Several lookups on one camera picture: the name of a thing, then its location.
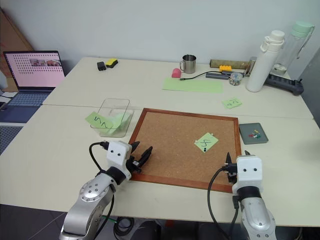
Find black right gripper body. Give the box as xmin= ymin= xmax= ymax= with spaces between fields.
xmin=225 ymin=162 xmax=238 ymax=185

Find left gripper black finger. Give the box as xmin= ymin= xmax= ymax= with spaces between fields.
xmin=139 ymin=146 xmax=154 ymax=167
xmin=129 ymin=140 xmax=141 ymax=154

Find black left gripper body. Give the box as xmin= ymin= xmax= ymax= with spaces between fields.
xmin=125 ymin=155 xmax=144 ymax=175

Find green note with black writing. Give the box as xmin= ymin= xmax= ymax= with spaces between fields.
xmin=84 ymin=111 xmax=114 ymax=135

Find small green written note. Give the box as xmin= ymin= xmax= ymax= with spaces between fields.
xmin=221 ymin=97 xmax=244 ymax=110

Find grey square tray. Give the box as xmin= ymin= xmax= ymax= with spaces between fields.
xmin=238 ymin=122 xmax=270 ymax=146

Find clear plastic container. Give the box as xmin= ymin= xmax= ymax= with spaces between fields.
xmin=89 ymin=98 xmax=136 ymax=138

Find small clear pin jar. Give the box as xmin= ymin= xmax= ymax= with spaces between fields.
xmin=229 ymin=72 xmax=243 ymax=87

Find black power strip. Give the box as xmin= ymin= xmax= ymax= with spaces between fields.
xmin=264 ymin=73 xmax=305 ymax=97

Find long green paper sheet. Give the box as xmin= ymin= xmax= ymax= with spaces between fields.
xmin=162 ymin=76 xmax=224 ymax=95

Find grey usb hub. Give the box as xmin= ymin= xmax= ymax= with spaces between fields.
xmin=205 ymin=71 xmax=230 ymax=81

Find yellow and black eraser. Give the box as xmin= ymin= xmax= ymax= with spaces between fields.
xmin=105 ymin=58 xmax=119 ymax=69

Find white water bottle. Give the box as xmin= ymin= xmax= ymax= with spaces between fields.
xmin=245 ymin=29 xmax=286 ymax=93

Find small white round case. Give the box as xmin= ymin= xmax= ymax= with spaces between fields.
xmin=273 ymin=63 xmax=287 ymax=75

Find dark grey cabinet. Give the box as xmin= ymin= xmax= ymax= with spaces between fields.
xmin=298 ymin=48 xmax=320 ymax=119

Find steel mug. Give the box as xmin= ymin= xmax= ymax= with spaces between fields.
xmin=178 ymin=54 xmax=197 ymax=75

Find clear bottle with green lid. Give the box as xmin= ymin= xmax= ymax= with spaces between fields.
xmin=276 ymin=20 xmax=316 ymax=76

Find open laptop with pink screen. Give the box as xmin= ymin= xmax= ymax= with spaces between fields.
xmin=0 ymin=50 xmax=67 ymax=124

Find dark perforated mat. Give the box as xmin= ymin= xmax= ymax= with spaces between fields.
xmin=0 ymin=124 xmax=24 ymax=156

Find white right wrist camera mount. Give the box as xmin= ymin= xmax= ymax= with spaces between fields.
xmin=235 ymin=155 xmax=264 ymax=191

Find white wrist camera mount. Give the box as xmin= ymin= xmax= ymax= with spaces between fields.
xmin=105 ymin=140 xmax=133 ymax=181
xmin=235 ymin=155 xmax=264 ymax=191

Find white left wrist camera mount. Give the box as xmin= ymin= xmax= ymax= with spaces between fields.
xmin=105 ymin=140 xmax=133 ymax=181

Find cork board with wooden frame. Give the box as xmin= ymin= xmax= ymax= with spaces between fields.
xmin=127 ymin=107 xmax=243 ymax=194

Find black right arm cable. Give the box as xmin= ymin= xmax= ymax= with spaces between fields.
xmin=207 ymin=165 xmax=241 ymax=240

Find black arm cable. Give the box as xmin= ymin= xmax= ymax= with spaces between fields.
xmin=88 ymin=141 xmax=116 ymax=240
xmin=207 ymin=165 xmax=241 ymax=240

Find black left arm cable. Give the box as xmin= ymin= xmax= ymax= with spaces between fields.
xmin=88 ymin=141 xmax=116 ymax=240

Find black cables under table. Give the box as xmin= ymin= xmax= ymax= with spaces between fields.
xmin=112 ymin=215 xmax=137 ymax=240

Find black usb cable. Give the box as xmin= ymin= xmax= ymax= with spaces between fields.
xmin=179 ymin=70 xmax=209 ymax=82

